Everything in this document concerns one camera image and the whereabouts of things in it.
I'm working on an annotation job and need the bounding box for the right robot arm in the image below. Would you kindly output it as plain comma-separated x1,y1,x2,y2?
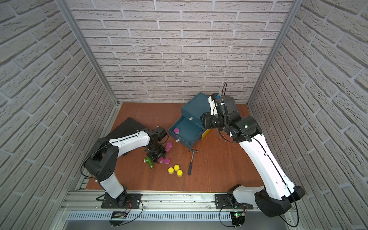
200,94,305,218

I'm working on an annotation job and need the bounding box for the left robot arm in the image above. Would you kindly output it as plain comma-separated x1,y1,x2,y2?
82,126,167,204

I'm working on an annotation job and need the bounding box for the teal drawer cabinet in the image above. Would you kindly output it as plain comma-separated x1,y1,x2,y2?
181,93,210,140

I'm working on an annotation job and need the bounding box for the green toy drill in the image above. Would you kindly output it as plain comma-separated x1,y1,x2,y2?
144,157,154,169

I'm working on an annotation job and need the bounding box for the black tool case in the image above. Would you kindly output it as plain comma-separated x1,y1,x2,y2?
105,117,146,140

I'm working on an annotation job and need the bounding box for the steel claw hammer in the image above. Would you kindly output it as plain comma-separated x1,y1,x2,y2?
187,149,198,175

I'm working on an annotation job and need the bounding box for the left controller box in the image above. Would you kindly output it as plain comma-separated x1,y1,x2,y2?
109,211,128,227

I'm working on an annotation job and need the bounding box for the controller box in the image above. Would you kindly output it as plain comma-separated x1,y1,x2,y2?
109,211,128,227
230,212,245,228

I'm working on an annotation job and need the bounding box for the right controller box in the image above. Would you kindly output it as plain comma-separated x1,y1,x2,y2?
230,212,245,228

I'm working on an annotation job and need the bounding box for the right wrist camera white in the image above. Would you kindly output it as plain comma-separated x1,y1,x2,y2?
209,93,220,116

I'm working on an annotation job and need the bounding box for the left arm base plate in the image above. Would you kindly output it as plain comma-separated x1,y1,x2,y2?
101,193,142,209

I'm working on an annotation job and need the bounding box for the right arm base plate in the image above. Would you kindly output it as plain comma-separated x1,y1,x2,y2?
214,194,254,209

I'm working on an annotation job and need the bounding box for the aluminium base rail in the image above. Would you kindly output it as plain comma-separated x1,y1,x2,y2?
61,190,297,222

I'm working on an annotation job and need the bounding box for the right corner aluminium post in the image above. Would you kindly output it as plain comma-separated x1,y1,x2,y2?
247,0,303,106

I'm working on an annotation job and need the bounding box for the corner aluminium post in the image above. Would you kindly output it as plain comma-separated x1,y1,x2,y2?
247,0,303,106
55,0,119,106

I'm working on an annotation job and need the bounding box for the left corner aluminium post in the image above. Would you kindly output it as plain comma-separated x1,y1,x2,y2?
55,0,119,106

